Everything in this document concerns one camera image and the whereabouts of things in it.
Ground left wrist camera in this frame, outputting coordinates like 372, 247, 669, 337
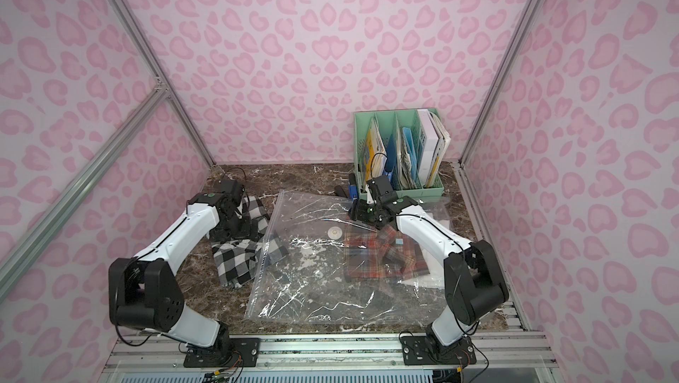
213, 179, 245, 205

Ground blue folder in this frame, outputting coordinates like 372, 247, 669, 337
384, 133, 400, 190

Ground white folded shirt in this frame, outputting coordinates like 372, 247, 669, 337
395, 214, 449, 289

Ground red plaid shirt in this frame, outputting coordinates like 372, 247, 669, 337
343, 226, 402, 282

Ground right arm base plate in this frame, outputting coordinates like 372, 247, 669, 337
399, 333, 477, 368

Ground black small object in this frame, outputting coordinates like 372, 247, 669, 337
334, 186, 348, 197

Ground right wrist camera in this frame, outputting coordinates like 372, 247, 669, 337
367, 175, 398, 203

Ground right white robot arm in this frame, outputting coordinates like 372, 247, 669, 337
350, 197, 509, 348

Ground clear plastic vacuum bag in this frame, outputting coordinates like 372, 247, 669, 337
245, 191, 447, 326

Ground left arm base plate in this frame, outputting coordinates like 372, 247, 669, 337
183, 337, 262, 369

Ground black white checkered shirt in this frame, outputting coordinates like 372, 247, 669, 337
210, 197, 289, 288

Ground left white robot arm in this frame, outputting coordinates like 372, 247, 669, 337
109, 192, 267, 352

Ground green desk file organizer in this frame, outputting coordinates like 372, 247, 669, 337
354, 108, 451, 202

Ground white book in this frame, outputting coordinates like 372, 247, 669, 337
417, 109, 451, 188

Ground blue marker box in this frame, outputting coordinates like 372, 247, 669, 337
348, 173, 359, 200

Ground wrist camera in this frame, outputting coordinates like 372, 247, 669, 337
367, 175, 398, 203
213, 179, 245, 205

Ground yellow book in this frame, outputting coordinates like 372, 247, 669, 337
362, 117, 387, 183

